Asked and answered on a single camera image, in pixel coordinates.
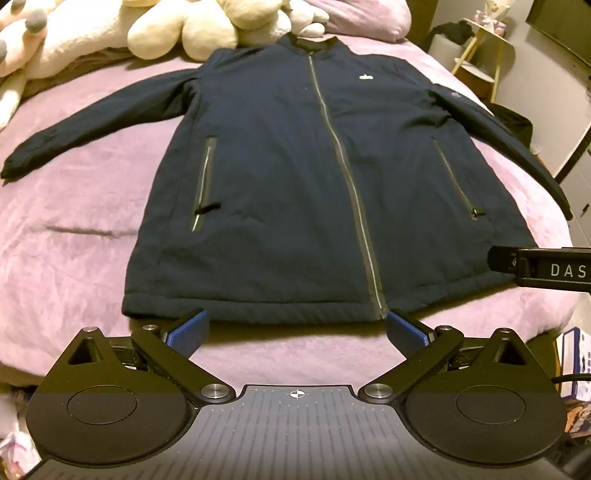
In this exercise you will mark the round side table yellow legs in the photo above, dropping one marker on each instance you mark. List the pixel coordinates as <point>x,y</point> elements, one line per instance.
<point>489,50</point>

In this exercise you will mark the off-white plush toy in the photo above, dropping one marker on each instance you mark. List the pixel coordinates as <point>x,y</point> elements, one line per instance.
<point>307,16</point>

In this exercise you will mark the bed with purple blanket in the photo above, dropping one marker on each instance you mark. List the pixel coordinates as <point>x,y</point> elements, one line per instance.
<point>78,207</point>

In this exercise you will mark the purple pillow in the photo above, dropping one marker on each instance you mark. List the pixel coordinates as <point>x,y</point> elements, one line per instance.
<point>364,16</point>

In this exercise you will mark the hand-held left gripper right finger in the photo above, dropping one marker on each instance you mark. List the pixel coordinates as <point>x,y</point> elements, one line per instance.
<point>407,334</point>

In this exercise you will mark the white and blue box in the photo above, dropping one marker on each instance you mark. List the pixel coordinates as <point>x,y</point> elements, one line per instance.
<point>575,360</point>

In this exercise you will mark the navy zip jacket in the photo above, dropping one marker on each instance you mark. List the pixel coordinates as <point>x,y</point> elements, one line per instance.
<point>295,184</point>

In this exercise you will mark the large black bag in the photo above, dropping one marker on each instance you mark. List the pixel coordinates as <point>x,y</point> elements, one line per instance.
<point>512,124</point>

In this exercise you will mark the cream flower plush toy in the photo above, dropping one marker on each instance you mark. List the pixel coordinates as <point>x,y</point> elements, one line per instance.
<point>184,27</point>

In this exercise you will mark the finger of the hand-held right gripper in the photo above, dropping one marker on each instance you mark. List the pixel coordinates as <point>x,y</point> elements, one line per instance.
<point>502,261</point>

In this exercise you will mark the white round stool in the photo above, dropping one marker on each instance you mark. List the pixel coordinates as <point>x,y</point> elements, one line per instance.
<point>445,50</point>

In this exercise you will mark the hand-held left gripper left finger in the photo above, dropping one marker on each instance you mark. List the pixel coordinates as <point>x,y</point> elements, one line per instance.
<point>188,334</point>

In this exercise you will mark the pink and white plush toy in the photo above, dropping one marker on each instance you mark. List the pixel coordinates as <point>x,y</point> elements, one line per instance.
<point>55,41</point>

